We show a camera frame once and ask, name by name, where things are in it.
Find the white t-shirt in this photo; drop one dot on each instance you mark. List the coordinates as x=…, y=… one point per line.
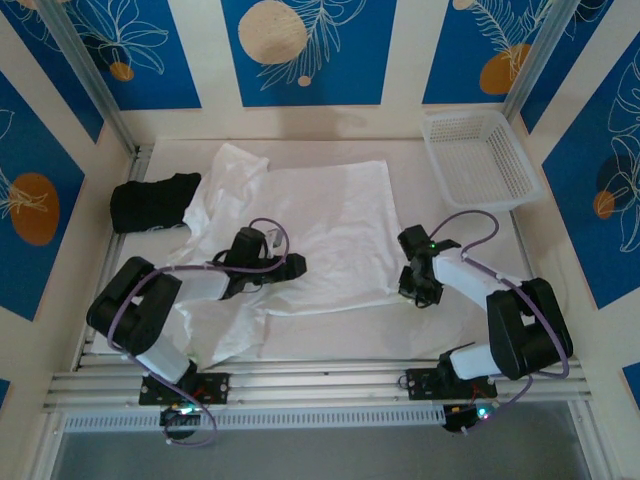
x=340, y=215

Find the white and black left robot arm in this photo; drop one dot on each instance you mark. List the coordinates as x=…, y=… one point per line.
x=200, y=287

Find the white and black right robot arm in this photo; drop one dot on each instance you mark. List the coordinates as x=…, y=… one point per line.
x=465, y=277

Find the folded black t-shirt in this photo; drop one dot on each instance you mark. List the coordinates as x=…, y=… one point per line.
x=150, y=202

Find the white table cover sheet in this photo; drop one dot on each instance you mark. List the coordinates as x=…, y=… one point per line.
x=450, y=330

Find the white plastic mesh basket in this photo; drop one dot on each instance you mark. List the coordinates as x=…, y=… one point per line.
x=480, y=165

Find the black controller board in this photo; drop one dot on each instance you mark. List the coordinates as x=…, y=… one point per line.
x=175, y=420
x=465, y=417

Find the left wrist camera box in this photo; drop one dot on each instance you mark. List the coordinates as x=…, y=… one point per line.
x=274, y=238

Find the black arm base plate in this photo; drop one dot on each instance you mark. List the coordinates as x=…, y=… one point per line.
x=215, y=387
x=422, y=384

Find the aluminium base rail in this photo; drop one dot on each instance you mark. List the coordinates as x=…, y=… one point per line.
x=320, y=385

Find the aluminium frame post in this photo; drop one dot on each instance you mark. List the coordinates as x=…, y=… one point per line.
x=540, y=60
x=90, y=75

